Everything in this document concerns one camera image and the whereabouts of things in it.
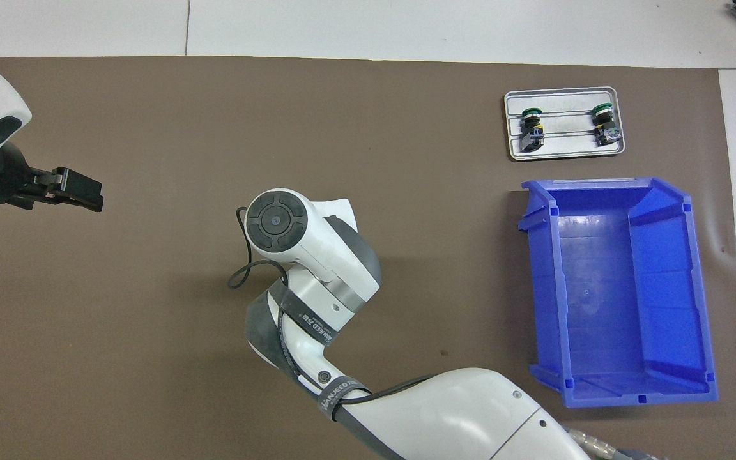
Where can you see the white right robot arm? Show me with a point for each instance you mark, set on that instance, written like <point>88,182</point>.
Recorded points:
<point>336,255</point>

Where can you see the brown table mat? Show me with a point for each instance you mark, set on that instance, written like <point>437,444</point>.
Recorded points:
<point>151,351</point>

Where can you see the grey metal tray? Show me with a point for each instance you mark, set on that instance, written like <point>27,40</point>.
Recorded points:
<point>566,145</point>

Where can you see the blue plastic storage bin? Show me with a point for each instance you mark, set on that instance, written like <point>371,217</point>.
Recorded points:
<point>598,306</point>

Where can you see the green push button switch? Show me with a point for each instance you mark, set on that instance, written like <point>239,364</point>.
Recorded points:
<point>532,131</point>
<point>605,124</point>

